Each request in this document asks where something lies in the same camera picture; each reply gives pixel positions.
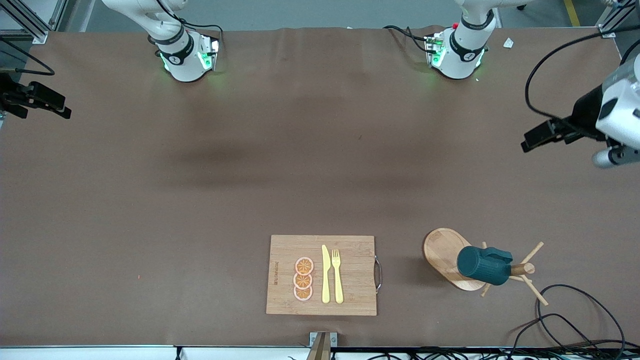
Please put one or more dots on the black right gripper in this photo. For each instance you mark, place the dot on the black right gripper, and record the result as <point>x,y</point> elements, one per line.
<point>11,94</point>

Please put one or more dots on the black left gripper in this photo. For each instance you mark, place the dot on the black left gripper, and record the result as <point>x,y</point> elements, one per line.
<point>584,114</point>

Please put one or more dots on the dark green ribbed cup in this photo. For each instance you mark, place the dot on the dark green ribbed cup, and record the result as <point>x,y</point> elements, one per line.
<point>482,267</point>

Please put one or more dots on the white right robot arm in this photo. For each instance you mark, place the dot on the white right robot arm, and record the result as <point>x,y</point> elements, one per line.
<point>175,55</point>

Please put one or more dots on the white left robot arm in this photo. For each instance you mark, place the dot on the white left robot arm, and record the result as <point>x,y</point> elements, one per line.
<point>462,50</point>

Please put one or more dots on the wooden cup rack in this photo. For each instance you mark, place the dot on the wooden cup rack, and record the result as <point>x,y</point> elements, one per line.
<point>440,250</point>

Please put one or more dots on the white paper scrap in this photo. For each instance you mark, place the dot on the white paper scrap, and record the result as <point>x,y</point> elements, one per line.
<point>508,43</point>

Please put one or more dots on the bamboo cutting board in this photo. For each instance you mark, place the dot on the bamboo cutting board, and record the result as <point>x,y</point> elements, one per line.
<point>357,280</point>

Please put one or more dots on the yellow plastic fork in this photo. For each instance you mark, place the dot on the yellow plastic fork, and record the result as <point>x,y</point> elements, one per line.
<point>338,285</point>

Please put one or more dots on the yellow plastic knife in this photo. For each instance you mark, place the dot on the yellow plastic knife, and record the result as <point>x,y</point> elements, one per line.
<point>325,280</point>

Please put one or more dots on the toy orange slice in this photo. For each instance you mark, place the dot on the toy orange slice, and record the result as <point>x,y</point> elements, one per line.
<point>304,265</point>
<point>302,281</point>
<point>302,294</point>

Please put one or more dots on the aluminium frame profile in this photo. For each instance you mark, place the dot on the aluminium frame profile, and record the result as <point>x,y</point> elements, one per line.
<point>607,27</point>
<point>35,27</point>

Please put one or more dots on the metal clamp bracket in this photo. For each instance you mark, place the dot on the metal clamp bracket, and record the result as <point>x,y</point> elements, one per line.
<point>322,345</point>

